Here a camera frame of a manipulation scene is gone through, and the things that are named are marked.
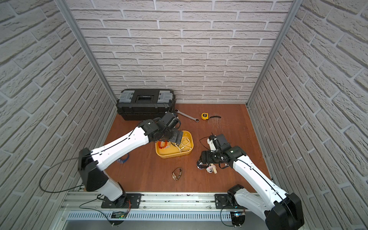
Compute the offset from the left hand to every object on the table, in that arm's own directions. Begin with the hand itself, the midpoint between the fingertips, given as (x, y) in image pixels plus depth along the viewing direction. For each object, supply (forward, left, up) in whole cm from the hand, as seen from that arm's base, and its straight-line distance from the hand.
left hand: (178, 133), depth 79 cm
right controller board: (-38, -31, -19) cm, 52 cm away
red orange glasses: (+2, +11, -17) cm, 20 cm away
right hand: (-10, -17, -9) cm, 22 cm away
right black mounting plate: (-31, -24, -19) cm, 43 cm away
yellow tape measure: (+27, -19, -17) cm, 37 cm away
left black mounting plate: (-30, +26, -18) cm, 44 cm away
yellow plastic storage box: (0, +8, -19) cm, 20 cm away
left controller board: (-36, +31, -22) cm, 52 cm away
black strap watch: (-12, -14, -17) cm, 25 cm away
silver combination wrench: (+23, -13, -18) cm, 32 cm away
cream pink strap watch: (-14, -20, -15) cm, 29 cm away
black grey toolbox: (+29, +25, -6) cm, 39 cm away
